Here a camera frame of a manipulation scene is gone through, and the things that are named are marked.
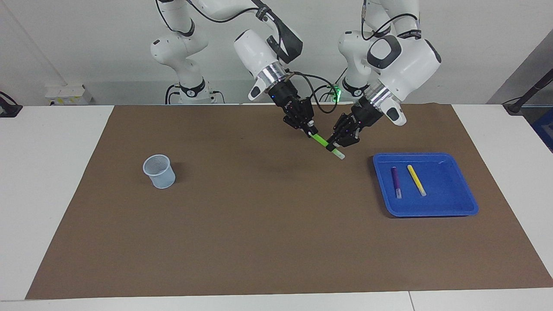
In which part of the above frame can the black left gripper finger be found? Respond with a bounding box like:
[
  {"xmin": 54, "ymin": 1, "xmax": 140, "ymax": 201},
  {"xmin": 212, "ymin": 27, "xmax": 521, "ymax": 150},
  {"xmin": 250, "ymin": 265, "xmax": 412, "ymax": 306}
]
[
  {"xmin": 326, "ymin": 113, "xmax": 358, "ymax": 152},
  {"xmin": 339, "ymin": 130, "xmax": 361, "ymax": 148}
]

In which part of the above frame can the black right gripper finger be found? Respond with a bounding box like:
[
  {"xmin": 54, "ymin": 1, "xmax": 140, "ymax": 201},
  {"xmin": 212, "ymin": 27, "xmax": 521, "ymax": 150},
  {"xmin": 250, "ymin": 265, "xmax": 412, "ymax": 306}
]
[
  {"xmin": 300, "ymin": 98, "xmax": 318, "ymax": 135},
  {"xmin": 283, "ymin": 114, "xmax": 312, "ymax": 138}
]

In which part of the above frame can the green pen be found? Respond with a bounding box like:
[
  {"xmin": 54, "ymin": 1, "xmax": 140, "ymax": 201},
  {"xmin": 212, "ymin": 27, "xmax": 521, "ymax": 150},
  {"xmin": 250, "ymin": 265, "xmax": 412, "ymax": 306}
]
[{"xmin": 309, "ymin": 133, "xmax": 346, "ymax": 160}]

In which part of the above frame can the purple pen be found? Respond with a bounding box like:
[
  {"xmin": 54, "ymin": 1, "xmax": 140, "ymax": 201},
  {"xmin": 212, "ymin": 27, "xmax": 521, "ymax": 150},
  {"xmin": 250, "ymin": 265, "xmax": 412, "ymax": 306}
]
[{"xmin": 391, "ymin": 167, "xmax": 402, "ymax": 200}]

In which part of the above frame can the yellow pen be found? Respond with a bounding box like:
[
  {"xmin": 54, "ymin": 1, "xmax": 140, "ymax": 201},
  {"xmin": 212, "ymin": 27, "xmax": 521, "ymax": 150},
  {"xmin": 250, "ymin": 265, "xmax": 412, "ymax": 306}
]
[{"xmin": 407, "ymin": 165, "xmax": 427, "ymax": 197}]

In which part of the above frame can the blue plastic tray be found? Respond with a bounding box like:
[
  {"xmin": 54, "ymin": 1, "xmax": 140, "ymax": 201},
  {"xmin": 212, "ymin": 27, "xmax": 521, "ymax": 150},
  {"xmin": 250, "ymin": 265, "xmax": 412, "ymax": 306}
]
[{"xmin": 373, "ymin": 152, "xmax": 479, "ymax": 218}]

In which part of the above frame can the brown table mat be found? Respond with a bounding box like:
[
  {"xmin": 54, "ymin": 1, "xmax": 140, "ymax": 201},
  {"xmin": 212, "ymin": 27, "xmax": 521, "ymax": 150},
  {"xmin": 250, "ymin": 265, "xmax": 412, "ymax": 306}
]
[{"xmin": 25, "ymin": 103, "xmax": 553, "ymax": 300}]

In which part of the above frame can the translucent plastic cup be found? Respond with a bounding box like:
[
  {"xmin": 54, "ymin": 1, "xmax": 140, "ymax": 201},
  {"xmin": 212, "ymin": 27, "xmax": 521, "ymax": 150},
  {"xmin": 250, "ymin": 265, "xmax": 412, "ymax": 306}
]
[{"xmin": 143, "ymin": 155, "xmax": 176, "ymax": 189}]

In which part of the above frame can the blue object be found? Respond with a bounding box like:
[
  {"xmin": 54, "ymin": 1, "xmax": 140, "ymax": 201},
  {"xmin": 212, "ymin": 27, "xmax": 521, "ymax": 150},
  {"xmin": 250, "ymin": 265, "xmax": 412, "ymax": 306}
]
[{"xmin": 532, "ymin": 108, "xmax": 553, "ymax": 152}]

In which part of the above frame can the black stand foot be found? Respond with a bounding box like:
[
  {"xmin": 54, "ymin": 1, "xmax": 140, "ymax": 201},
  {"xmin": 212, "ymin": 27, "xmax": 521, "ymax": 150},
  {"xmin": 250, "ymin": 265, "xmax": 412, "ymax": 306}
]
[{"xmin": 0, "ymin": 92, "xmax": 23, "ymax": 118}]

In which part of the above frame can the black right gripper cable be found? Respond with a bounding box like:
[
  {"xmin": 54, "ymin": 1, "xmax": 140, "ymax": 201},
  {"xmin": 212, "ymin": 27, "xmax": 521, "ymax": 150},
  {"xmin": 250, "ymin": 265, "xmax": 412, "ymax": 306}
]
[{"xmin": 285, "ymin": 71, "xmax": 340, "ymax": 114}]

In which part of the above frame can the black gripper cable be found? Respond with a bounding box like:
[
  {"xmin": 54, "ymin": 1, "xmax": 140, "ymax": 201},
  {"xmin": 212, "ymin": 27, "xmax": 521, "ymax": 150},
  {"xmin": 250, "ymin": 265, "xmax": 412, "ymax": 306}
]
[
  {"xmin": 285, "ymin": 71, "xmax": 340, "ymax": 114},
  {"xmin": 361, "ymin": 0, "xmax": 420, "ymax": 41}
]

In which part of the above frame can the black left base cable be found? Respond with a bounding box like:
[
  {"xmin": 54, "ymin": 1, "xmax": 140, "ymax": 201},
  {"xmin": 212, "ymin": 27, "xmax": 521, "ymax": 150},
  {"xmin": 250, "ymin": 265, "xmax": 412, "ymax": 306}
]
[{"xmin": 333, "ymin": 67, "xmax": 348, "ymax": 103}]

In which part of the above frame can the black base cable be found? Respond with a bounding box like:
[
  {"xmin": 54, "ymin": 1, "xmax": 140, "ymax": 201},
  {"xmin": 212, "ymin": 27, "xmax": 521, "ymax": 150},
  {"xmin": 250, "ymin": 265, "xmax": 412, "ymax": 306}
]
[
  {"xmin": 333, "ymin": 67, "xmax": 348, "ymax": 103},
  {"xmin": 165, "ymin": 84, "xmax": 182, "ymax": 105}
]

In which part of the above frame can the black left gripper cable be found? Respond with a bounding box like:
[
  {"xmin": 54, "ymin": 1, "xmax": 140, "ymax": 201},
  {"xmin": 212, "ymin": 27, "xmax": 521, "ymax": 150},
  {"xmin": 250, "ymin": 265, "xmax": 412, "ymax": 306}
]
[{"xmin": 361, "ymin": 0, "xmax": 420, "ymax": 41}]

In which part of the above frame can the black right base cable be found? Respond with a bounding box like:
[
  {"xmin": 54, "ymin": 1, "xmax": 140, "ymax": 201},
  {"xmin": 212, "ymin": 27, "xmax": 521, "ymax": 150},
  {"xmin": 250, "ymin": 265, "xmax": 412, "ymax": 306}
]
[{"xmin": 165, "ymin": 84, "xmax": 182, "ymax": 105}]

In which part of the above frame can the black camera stand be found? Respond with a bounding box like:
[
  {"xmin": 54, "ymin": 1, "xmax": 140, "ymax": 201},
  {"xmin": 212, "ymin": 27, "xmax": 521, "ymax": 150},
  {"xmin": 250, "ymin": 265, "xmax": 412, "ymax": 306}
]
[{"xmin": 503, "ymin": 68, "xmax": 553, "ymax": 115}]

